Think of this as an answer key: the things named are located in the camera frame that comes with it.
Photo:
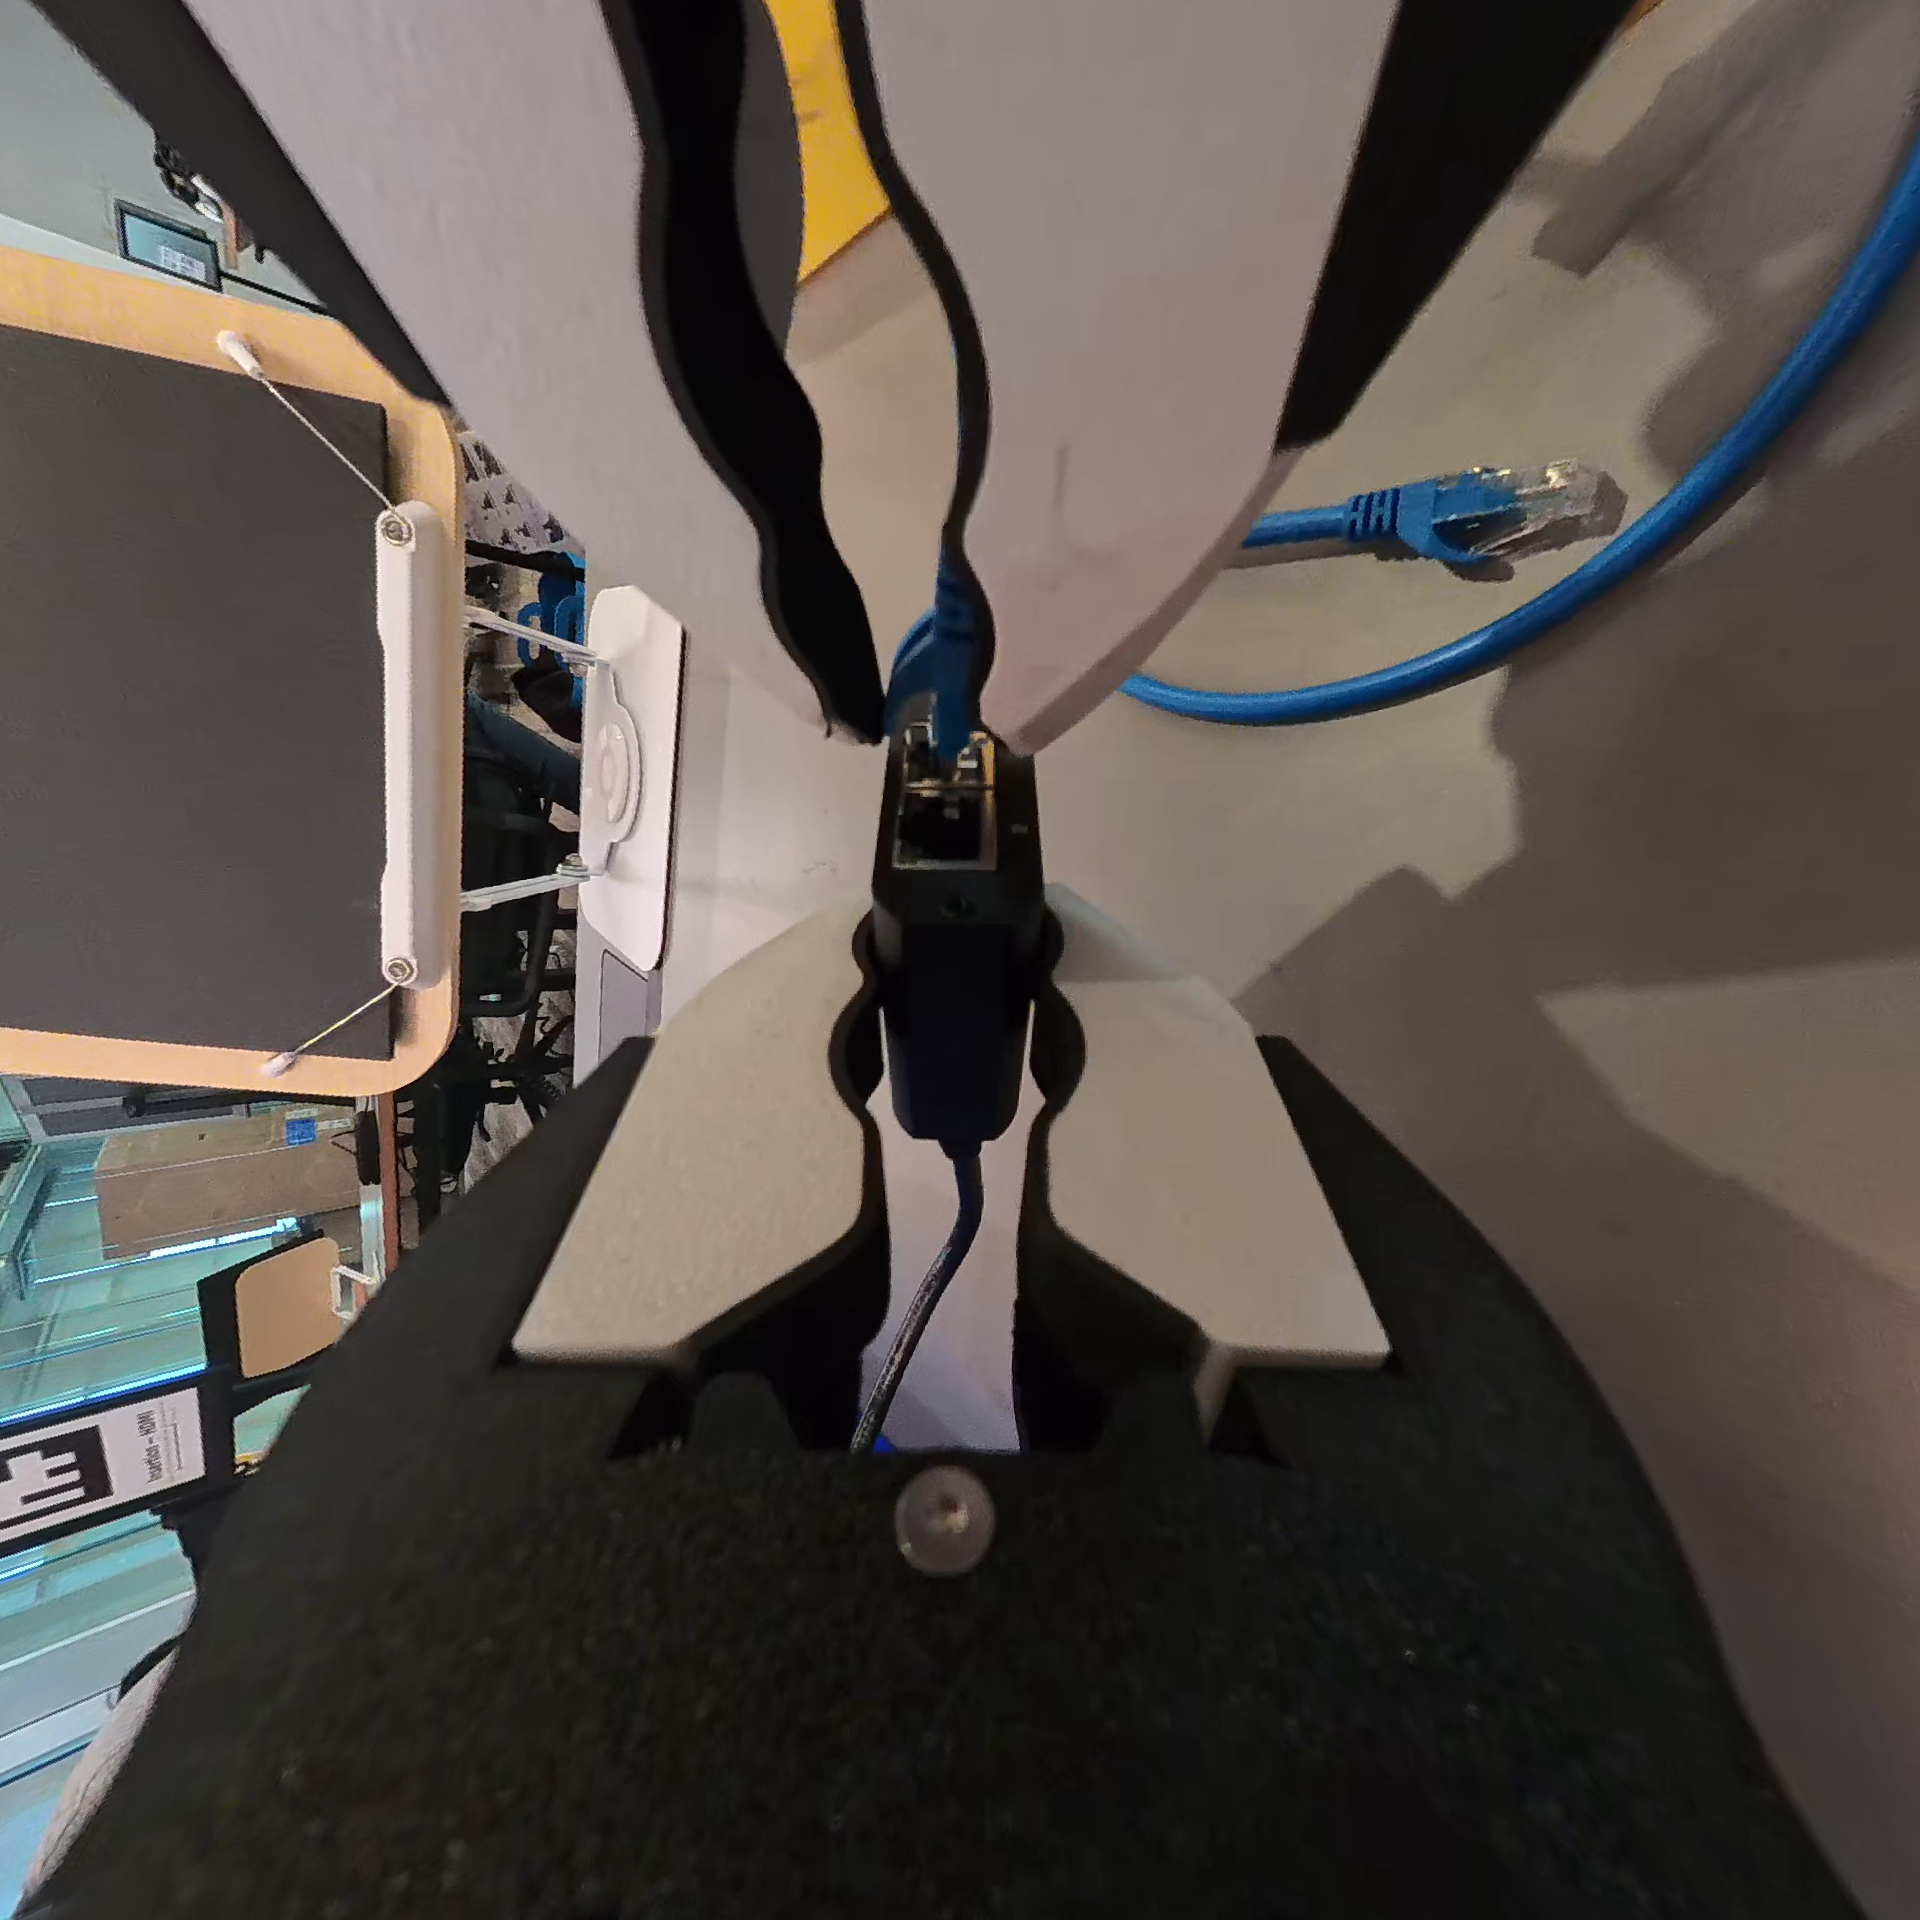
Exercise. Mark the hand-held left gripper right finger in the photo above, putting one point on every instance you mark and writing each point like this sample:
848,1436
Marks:
1216,1201

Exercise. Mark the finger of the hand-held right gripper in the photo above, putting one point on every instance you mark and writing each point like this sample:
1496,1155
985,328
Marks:
480,241
1170,271

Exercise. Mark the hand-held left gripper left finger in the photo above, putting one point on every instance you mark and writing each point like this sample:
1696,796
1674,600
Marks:
706,1201

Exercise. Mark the black ethernet port adapter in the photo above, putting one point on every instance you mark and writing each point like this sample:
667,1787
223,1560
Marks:
961,961

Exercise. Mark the yellow plastic bin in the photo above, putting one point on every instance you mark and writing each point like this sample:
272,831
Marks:
826,136

